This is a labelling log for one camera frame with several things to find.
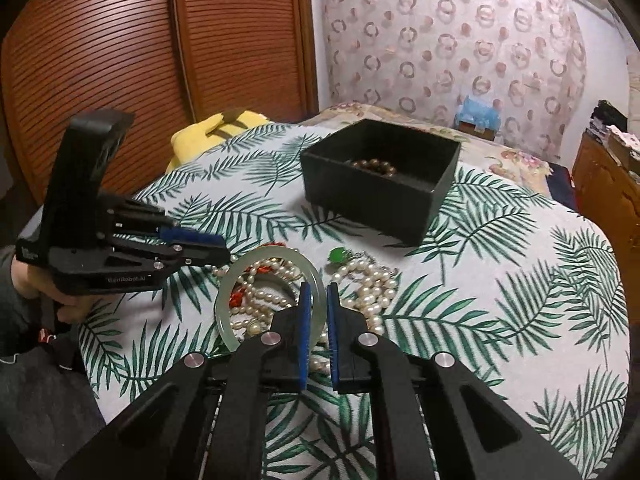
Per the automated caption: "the stack of clothes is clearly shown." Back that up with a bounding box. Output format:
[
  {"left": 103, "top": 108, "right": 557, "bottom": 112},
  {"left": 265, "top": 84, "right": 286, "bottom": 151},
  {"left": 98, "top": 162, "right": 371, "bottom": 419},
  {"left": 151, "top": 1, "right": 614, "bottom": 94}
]
[{"left": 586, "top": 100, "right": 628, "bottom": 143}]

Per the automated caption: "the pale green jade bangle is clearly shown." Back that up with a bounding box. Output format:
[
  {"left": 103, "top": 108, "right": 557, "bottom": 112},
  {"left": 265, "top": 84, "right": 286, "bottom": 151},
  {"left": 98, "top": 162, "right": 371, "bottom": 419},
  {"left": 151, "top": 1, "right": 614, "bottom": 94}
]
[{"left": 214, "top": 245, "right": 326, "bottom": 352}]

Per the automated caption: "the person's left hand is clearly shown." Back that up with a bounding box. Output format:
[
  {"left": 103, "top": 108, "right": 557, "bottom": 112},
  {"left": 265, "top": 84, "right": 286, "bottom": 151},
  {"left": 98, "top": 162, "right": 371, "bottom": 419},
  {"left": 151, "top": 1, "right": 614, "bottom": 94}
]
[{"left": 11, "top": 259, "right": 115, "bottom": 324}]

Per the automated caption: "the white pearl necklace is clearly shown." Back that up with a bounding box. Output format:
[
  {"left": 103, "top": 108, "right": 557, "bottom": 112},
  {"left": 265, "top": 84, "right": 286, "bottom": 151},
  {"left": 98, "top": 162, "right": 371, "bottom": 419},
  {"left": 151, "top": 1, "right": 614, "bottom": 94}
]
[{"left": 211, "top": 253, "right": 402, "bottom": 376}]

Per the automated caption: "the pink circle pattern curtain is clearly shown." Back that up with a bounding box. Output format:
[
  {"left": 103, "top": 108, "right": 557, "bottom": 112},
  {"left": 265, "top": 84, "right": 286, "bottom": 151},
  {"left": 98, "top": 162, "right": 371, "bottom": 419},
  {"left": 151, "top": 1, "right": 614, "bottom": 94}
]
[{"left": 320, "top": 0, "right": 587, "bottom": 162}]

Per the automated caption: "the black jewelry box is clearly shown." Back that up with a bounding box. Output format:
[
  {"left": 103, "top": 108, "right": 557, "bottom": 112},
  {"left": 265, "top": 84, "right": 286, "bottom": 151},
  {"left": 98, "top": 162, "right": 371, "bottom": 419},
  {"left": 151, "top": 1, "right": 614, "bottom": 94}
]
[{"left": 300, "top": 119, "right": 461, "bottom": 246}]

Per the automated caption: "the brown bead bracelet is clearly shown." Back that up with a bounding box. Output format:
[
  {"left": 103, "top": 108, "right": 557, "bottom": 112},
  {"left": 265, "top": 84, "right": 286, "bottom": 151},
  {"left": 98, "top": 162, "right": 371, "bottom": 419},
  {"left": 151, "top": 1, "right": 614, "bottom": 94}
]
[{"left": 349, "top": 158, "right": 399, "bottom": 178}]

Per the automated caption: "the wooden louvered wardrobe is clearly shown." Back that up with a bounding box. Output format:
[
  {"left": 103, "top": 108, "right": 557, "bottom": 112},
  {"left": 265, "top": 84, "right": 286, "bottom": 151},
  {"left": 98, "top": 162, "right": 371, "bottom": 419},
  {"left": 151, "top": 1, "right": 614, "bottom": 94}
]
[{"left": 1, "top": 0, "right": 318, "bottom": 200}]

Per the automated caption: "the green gem pendant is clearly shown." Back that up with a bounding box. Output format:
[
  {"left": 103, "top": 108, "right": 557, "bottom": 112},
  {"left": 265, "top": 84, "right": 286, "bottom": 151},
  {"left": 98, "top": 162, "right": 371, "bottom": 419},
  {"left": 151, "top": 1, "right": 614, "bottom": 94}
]
[{"left": 329, "top": 247, "right": 352, "bottom": 266}]

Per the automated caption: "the wooden sideboard cabinet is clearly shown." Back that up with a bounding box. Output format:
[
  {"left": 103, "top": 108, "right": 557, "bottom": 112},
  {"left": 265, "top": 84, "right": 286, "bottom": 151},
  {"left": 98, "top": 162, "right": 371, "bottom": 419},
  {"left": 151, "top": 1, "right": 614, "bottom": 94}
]
[{"left": 570, "top": 131, "right": 640, "bottom": 311}]

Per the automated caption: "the blue bag on box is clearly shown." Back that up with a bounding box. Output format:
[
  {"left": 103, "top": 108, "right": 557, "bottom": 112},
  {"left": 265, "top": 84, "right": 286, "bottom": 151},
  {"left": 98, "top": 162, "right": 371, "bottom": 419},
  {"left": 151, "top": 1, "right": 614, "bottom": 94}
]
[{"left": 454, "top": 96, "right": 501, "bottom": 132}]

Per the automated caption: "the yellow plush toy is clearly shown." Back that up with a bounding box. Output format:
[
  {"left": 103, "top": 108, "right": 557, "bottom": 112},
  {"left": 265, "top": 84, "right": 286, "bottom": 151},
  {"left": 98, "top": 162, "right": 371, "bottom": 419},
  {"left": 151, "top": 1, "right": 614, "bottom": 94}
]
[{"left": 165, "top": 110, "right": 270, "bottom": 174}]

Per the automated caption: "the red braided bracelet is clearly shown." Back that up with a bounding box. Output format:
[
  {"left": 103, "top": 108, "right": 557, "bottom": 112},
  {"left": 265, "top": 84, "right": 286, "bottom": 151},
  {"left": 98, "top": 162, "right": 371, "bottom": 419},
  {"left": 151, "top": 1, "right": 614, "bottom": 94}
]
[{"left": 228, "top": 242, "right": 289, "bottom": 311}]

